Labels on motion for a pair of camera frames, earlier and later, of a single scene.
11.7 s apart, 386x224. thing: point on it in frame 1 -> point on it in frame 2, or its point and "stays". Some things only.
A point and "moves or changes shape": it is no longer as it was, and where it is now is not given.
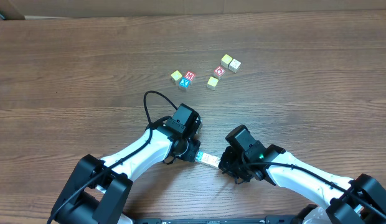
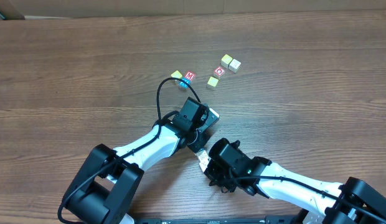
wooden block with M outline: [207, 158] stays
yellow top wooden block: [225, 60] stays
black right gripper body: [226, 162] -> [210, 173]
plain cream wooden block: [234, 65] stays
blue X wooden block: [184, 83] stays
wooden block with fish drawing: [213, 160] moves or changes shape
